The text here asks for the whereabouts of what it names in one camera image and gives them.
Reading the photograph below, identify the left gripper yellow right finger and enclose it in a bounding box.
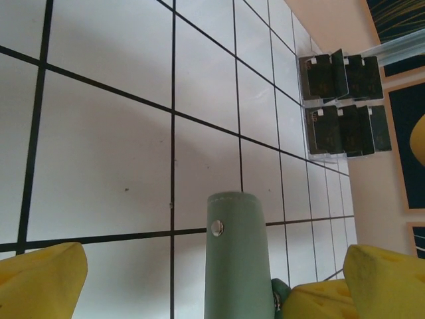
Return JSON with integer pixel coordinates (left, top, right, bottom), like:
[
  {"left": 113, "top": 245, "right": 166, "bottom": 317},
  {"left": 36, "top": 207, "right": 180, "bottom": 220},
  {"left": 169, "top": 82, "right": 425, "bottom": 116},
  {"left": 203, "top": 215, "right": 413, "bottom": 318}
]
[{"left": 282, "top": 245, "right": 425, "bottom": 319}]

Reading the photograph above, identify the clear acrylic card stand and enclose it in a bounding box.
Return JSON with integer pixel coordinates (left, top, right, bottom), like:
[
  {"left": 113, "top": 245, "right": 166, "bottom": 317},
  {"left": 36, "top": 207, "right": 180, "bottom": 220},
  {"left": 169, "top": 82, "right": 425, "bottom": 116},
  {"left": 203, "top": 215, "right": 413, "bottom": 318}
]
[{"left": 296, "top": 49, "right": 394, "bottom": 164}]

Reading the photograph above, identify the floral dark wall panel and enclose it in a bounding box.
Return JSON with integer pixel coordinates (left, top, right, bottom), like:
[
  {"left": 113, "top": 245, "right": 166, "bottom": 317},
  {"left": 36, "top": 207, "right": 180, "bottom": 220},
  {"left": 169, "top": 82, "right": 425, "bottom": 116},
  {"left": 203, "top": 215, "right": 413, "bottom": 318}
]
[
  {"left": 383, "top": 53, "right": 425, "bottom": 79},
  {"left": 387, "top": 81, "right": 425, "bottom": 211},
  {"left": 367, "top": 0, "right": 425, "bottom": 45},
  {"left": 406, "top": 221, "right": 425, "bottom": 257}
]

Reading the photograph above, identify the black credit card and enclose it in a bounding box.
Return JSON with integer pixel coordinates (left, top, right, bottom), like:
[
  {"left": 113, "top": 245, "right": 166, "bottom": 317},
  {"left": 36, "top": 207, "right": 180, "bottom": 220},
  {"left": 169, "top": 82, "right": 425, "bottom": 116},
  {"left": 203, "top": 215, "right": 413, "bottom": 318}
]
[
  {"left": 300, "top": 54, "right": 336, "bottom": 100},
  {"left": 369, "top": 105, "right": 392, "bottom": 153},
  {"left": 337, "top": 104, "right": 361, "bottom": 158},
  {"left": 331, "top": 49, "right": 349, "bottom": 97},
  {"left": 357, "top": 105, "right": 375, "bottom": 156},
  {"left": 345, "top": 54, "right": 366, "bottom": 100},
  {"left": 361, "top": 56, "right": 383, "bottom": 100},
  {"left": 305, "top": 106, "right": 341, "bottom": 156}
]

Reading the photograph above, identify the aluminium frame post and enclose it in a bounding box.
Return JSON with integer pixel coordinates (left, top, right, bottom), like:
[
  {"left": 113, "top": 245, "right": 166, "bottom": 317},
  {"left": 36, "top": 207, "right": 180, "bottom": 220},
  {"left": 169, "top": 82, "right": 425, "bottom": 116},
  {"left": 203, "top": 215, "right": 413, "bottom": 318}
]
[{"left": 360, "top": 28, "right": 425, "bottom": 67}]

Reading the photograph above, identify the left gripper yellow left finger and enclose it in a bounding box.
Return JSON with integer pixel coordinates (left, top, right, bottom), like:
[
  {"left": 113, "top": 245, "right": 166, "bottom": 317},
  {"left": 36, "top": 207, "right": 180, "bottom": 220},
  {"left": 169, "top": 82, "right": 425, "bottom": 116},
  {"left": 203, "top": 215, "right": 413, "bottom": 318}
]
[{"left": 0, "top": 242, "right": 88, "bottom": 319}]

